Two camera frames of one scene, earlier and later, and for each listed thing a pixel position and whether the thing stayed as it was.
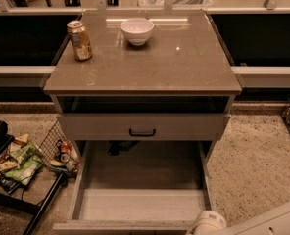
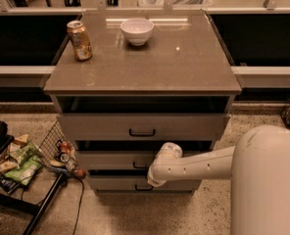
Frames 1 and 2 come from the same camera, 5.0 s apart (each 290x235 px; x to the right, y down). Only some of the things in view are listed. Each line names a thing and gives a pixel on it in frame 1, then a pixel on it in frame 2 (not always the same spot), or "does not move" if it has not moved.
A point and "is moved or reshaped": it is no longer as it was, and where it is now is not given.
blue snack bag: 8,184 does not move
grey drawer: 137,188 is moved or reshaped
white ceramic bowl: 137,29 does not move
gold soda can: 79,39 does not move
